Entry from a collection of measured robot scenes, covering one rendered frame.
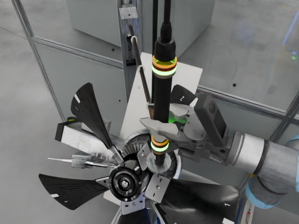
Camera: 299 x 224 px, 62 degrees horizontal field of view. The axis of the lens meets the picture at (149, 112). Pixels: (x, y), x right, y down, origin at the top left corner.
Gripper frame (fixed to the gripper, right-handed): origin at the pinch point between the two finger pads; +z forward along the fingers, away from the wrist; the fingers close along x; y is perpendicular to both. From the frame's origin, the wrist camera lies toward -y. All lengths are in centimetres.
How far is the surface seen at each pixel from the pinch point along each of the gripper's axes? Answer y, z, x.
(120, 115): 107, 57, 71
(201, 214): 37.1, -19.0, -2.6
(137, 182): 31.6, 2.6, -3.7
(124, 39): 26, 39, 56
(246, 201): 70, -37, 24
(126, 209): 44.6, 4.8, -8.8
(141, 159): 32.1, 5.1, 4.4
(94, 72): 70, 73, 71
